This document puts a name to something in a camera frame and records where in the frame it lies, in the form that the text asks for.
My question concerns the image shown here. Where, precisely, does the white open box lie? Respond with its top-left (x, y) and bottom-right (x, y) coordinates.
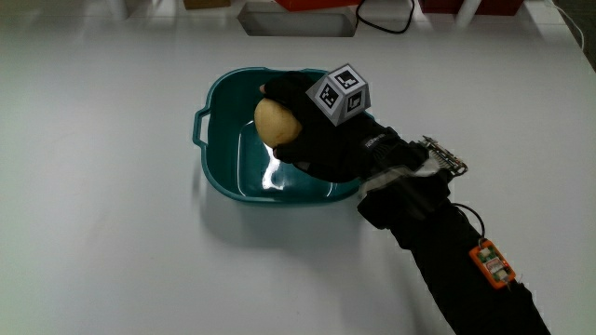
top-left (236, 1), bottom-right (360, 39)

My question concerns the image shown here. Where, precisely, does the white cable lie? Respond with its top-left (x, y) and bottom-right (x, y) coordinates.
top-left (543, 0), bottom-right (587, 52)

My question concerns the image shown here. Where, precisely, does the black cable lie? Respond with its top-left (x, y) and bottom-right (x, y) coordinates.
top-left (355, 0), bottom-right (416, 35)

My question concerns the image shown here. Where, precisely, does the person's right hand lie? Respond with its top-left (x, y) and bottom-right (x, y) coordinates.
top-left (259, 63), bottom-right (414, 184)

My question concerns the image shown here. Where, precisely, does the yellow potato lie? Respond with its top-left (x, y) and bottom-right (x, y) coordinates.
top-left (253, 97), bottom-right (304, 149)

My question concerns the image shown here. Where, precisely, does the dark red box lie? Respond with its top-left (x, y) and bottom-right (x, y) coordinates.
top-left (418, 0), bottom-right (525, 17)

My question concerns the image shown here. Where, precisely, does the orange sensor module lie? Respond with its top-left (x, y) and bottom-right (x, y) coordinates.
top-left (467, 238), bottom-right (518, 291)

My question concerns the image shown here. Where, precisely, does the teal plastic basin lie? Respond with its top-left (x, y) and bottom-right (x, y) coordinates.
top-left (192, 66), bottom-right (376, 206)

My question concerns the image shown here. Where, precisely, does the white post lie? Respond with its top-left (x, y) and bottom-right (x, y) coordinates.
top-left (455, 0), bottom-right (483, 28)

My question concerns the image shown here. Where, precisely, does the person's right forearm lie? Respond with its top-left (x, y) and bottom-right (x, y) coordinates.
top-left (357, 141), bottom-right (553, 335)

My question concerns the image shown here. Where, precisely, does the thin black sensor wire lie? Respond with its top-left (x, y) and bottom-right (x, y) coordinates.
top-left (453, 202), bottom-right (487, 242)

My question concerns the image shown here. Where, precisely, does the brown cardboard box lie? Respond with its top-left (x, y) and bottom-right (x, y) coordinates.
top-left (183, 0), bottom-right (233, 11)

